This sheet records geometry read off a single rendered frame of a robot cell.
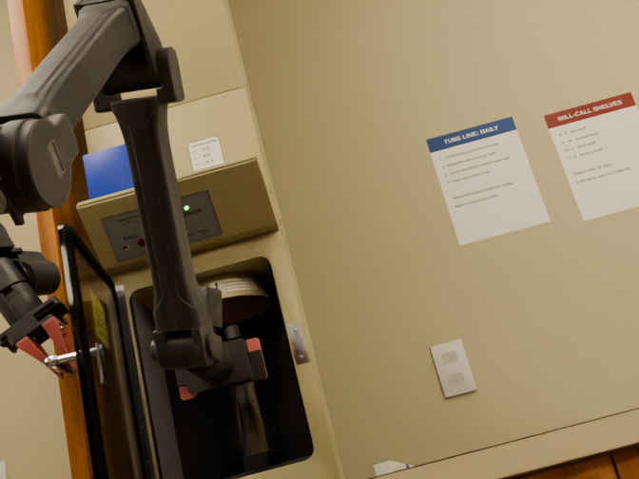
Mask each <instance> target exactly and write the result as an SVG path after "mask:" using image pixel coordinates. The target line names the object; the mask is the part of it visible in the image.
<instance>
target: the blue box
mask: <svg viewBox="0 0 639 479"><path fill-rule="evenodd" d="M83 162H84V168H85V169H84V170H85V173H86V180H87V191H88V196H89V199H90V200H91V199H95V198H99V197H102V196H105V195H109V194H112V193H116V192H119V191H123V190H127V189H129V188H133V187H134V186H133V181H132V177H131V172H130V167H129V162H128V157H127V153H126V145H125V144H121V145H118V146H114V147H111V148H108V149H104V150H101V151H97V152H93V153H90V154H86V155H84V156H83Z"/></svg>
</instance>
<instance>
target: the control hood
mask: <svg viewBox="0 0 639 479"><path fill-rule="evenodd" d="M176 178H177V183H178V188H179V193H180V197H184V196H188V195H191V194H195V193H199V192H202V191H205V190H208V192H209V195H210V198H211V200H212V203H213V206H214V209H215V212H216V215H217V218H218V221H219V224H220V227H221V229H222V231H223V234H222V235H218V236H215V237H212V238H208V239H202V240H198V241H194V242H191V243H189V249H190V253H192V252H196V251H199V250H203V249H206V248H209V247H213V246H217V245H220V244H224V243H228V242H230V241H234V240H241V239H244V238H248V237H252V236H255V235H258V234H262V233H265V232H269V231H273V230H276V229H278V227H279V224H278V220H277V216H276V212H275V208H274V204H273V201H272V197H271V191H270V188H269V184H268V180H267V179H266V177H265V174H264V172H263V170H262V168H261V164H260V162H259V160H258V157H257V156H255V154H254V155H251V156H247V157H244V158H240V159H237V160H234V161H230V162H226V163H220V164H216V165H213V166H209V167H206V168H203V169H199V170H196V171H192V172H188V173H185V174H182V175H178V176H176ZM76 208H77V211H78V213H79V215H80V218H81V220H82V223H83V225H84V226H85V229H86V231H87V235H88V237H89V240H90V242H91V244H92V247H93V249H94V252H95V254H96V256H97V259H98V260H99V262H100V264H101V266H102V267H103V268H104V270H105V271H106V273H107V274H108V275H111V274H115V273H119V272H122V271H125V270H129V269H132V268H136V267H140V266H143V265H147V264H149V262H148V257H147V255H145V256H141V257H138V258H135V259H129V260H125V261H121V262H118V260H117V259H116V256H115V254H114V252H113V249H112V247H111V244H110V242H109V239H108V237H107V233H106V231H105V228H104V226H103V224H102V222H101V219H104V218H108V217H111V216H115V215H119V214H122V213H125V212H129V211H132V210H136V209H138V205H137V201H136V196H135V191H134V187H133V188H129V189H127V190H123V191H119V192H116V193H112V194H109V195H105V196H102V197H99V198H95V199H91V200H88V201H81V202H78V203H77V205H76Z"/></svg>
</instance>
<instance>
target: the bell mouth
mask: <svg viewBox="0 0 639 479"><path fill-rule="evenodd" d="M197 282H198V285H199V287H203V286H208V287H209V288H216V289H219V290H221V291H222V304H223V326H225V325H229V324H234V323H237V322H241V321H244V320H247V319H249V318H252V317H254V316H258V315H260V314H261V313H263V312H265V311H266V310H268V309H269V308H270V307H271V305H272V304H273V299H272V298H271V296H269V295H268V293H267V292H266V291H265V290H264V288H263V287H262V286H261V284H260V283H259V282H258V280H257V279H256V278H255V277H254V276H253V275H252V274H249V273H244V272H233V273H225V274H219V275H216V276H212V277H208V278H204V279H201V280H199V281H197Z"/></svg>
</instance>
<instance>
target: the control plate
mask: <svg viewBox="0 0 639 479"><path fill-rule="evenodd" d="M181 204H182V209H183V213H184V223H185V227H186V226H188V227H190V229H191V230H190V231H186V233H187V238H188V243H191V242H194V241H198V240H204V239H208V238H212V237H215V236H218V235H222V234H223V231H222V229H221V227H220V224H219V221H218V218H217V215H216V212H215V209H214V206H213V203H212V200H211V198H210V195H209V192H208V190H205V191H202V192H199V193H195V194H191V195H188V196H184V197H181ZM185 205H188V206H189V210H188V211H185V210H184V206H185ZM101 222H102V224H103V226H104V228H105V231H106V234H107V237H108V239H109V242H110V244H111V247H112V249H113V252H114V254H115V256H116V259H117V260H118V262H121V261H125V260H129V259H135V258H138V257H141V256H145V255H147V252H146V248H145V246H140V245H139V244H138V240H140V239H144V234H143V229H142V225H141V220H140V215H139V210H138V209H136V210H132V211H129V212H125V213H122V214H119V215H115V216H111V217H108V218H104V219H101ZM200 223H203V228H202V227H199V224H200ZM124 244H127V245H128V249H126V250H125V249H123V245H124Z"/></svg>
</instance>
